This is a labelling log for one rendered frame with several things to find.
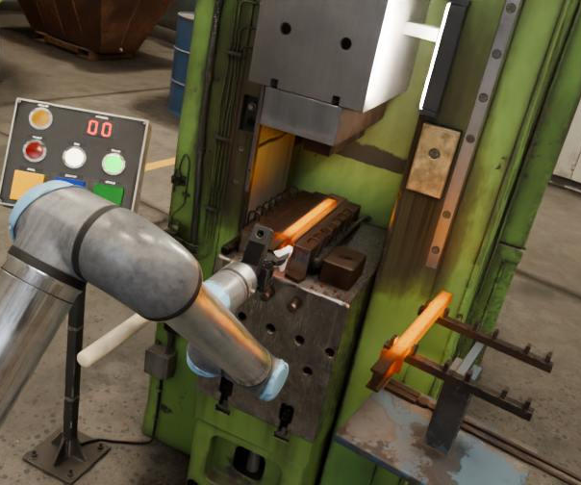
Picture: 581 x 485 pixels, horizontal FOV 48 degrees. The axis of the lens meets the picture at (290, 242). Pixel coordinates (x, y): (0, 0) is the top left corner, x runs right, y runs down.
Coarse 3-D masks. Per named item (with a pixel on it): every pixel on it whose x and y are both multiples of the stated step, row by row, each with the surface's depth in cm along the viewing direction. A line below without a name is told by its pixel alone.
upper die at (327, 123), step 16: (272, 96) 158; (288, 96) 156; (304, 96) 155; (272, 112) 159; (288, 112) 157; (304, 112) 156; (320, 112) 154; (336, 112) 153; (352, 112) 160; (368, 112) 175; (288, 128) 159; (304, 128) 157; (320, 128) 155; (336, 128) 154; (352, 128) 165; (336, 144) 157
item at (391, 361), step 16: (432, 304) 153; (416, 320) 144; (432, 320) 147; (416, 336) 138; (384, 352) 130; (400, 352) 132; (384, 368) 124; (400, 368) 129; (368, 384) 124; (384, 384) 126
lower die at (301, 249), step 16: (304, 192) 207; (320, 192) 207; (288, 208) 193; (304, 208) 193; (336, 208) 196; (352, 208) 200; (272, 224) 178; (288, 224) 180; (320, 224) 184; (240, 240) 175; (304, 240) 172; (320, 240) 174; (304, 256) 169; (304, 272) 170
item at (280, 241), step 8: (328, 200) 197; (320, 208) 190; (328, 208) 193; (304, 216) 183; (312, 216) 184; (320, 216) 188; (296, 224) 176; (304, 224) 177; (288, 232) 171; (296, 232) 172; (272, 240) 164; (280, 240) 165; (288, 240) 166; (272, 248) 159; (280, 248) 166
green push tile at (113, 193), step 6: (96, 186) 168; (102, 186) 168; (108, 186) 168; (96, 192) 168; (102, 192) 168; (108, 192) 168; (114, 192) 168; (120, 192) 168; (108, 198) 168; (114, 198) 168; (120, 198) 168; (120, 204) 168
